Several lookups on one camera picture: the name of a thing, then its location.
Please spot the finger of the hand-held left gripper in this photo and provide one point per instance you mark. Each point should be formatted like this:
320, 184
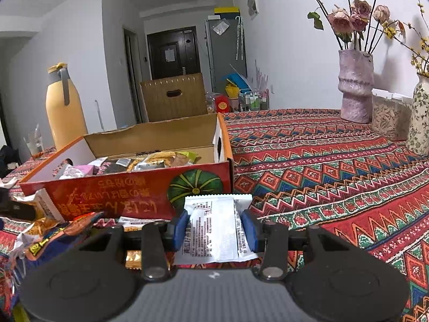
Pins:
16, 212

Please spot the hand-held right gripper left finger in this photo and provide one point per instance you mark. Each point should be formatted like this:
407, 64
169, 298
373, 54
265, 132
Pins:
181, 229

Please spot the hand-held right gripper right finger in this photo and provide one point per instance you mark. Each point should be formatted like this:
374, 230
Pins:
249, 233

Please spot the white orange snack packet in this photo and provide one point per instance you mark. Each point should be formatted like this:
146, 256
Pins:
43, 204

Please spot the white green snack packet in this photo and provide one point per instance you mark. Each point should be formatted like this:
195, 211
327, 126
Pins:
134, 220

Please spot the colourful cartoon snack packet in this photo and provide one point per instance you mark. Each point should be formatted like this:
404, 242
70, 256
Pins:
67, 234

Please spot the golden snack packet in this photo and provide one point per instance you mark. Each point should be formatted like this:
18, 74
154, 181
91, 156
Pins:
133, 260

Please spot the orange cardboard box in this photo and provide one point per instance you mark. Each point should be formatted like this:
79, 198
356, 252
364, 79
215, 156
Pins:
140, 187

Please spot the pink snack packet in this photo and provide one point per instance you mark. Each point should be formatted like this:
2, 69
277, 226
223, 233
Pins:
77, 171

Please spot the white cotton glove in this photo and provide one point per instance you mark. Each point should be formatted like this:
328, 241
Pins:
7, 183

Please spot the glass cup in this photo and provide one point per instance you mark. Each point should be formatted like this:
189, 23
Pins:
33, 146

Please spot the patterned tablecloth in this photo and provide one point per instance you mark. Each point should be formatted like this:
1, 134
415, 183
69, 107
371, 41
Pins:
318, 174

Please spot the yellow thermos jug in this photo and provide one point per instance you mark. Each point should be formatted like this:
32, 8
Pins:
65, 117

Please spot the red gift box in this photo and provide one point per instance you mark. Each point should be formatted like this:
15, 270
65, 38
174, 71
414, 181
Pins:
222, 104

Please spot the yellow bag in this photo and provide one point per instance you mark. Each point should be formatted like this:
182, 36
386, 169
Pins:
232, 91

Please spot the blue plastic item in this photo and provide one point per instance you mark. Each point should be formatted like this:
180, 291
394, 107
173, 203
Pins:
239, 80

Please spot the dark entrance door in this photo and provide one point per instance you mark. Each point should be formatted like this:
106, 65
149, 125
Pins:
161, 67

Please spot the grey refrigerator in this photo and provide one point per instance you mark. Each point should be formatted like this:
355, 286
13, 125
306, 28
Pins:
221, 57

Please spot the pink ceramic vase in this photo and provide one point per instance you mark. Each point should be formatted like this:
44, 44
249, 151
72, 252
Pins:
355, 87

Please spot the clear seed container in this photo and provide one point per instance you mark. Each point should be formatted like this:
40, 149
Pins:
390, 117

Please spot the folded umbrella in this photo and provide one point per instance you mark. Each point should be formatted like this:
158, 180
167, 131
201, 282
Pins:
239, 37

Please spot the floral ceramic vase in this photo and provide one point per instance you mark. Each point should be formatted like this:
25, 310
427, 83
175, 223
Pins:
420, 117

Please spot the yellow box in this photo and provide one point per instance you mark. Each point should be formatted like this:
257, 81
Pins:
226, 9

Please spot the dried rose bouquet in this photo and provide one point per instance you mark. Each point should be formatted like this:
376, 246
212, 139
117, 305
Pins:
342, 21

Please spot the yellow flower branches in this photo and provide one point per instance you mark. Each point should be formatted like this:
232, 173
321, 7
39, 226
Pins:
422, 45

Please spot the wall electrical panel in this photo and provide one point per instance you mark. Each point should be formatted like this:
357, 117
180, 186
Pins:
253, 3

